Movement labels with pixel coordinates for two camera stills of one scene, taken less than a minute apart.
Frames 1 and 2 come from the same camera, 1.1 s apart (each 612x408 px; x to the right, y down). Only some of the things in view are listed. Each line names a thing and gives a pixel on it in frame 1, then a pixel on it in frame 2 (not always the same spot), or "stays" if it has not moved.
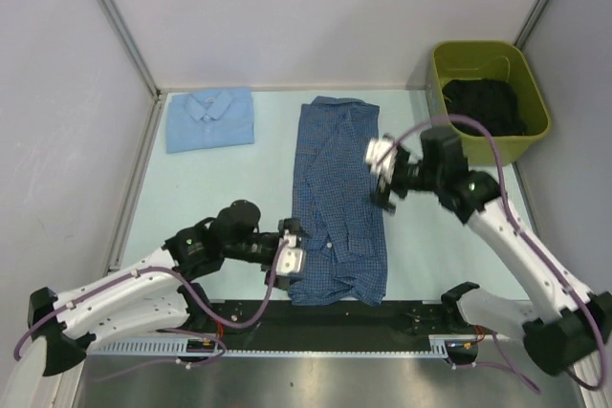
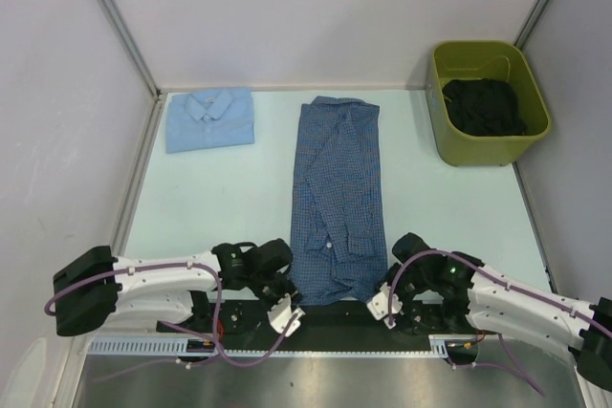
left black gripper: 294,226 to 287,288
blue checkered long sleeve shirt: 344,253 stays
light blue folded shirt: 208,119 stays
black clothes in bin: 491,103 stays
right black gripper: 404,158 to 390,275
